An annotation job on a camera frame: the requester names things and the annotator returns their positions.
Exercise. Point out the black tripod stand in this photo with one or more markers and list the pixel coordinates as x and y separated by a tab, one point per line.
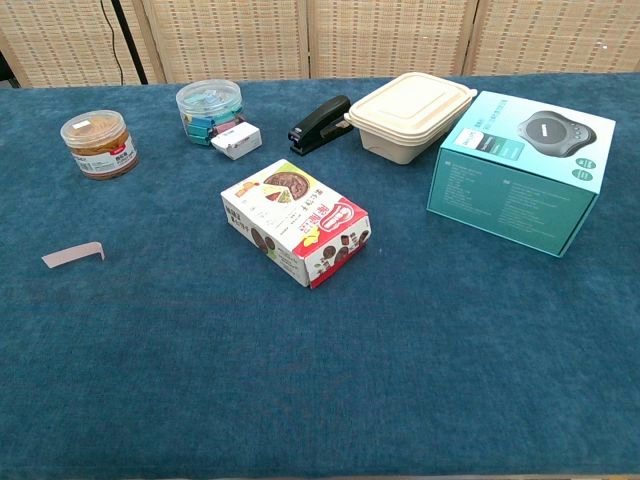
131	45

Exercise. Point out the black stapler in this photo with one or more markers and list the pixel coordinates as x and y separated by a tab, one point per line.
320	122

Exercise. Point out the pink paper strip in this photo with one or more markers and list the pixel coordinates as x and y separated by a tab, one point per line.
70	255

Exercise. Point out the red white snack box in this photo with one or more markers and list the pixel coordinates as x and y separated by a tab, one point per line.
290	215

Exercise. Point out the beige lidded food container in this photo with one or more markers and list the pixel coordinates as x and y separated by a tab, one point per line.
410	110

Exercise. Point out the small white cardboard box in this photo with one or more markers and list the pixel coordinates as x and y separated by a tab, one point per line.
237	140

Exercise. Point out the blue table cloth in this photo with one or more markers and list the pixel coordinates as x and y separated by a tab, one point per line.
150	350

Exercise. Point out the teal speaker product box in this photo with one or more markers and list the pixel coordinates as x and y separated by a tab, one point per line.
510	200

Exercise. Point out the clear jar brown contents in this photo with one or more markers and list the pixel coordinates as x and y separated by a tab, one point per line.
100	150

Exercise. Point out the woven folding screen panel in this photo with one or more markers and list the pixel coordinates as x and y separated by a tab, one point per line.
550	35
225	35
390	35
60	40

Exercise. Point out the clear tub of binder clips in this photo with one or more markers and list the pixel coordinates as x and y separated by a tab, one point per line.
210	110

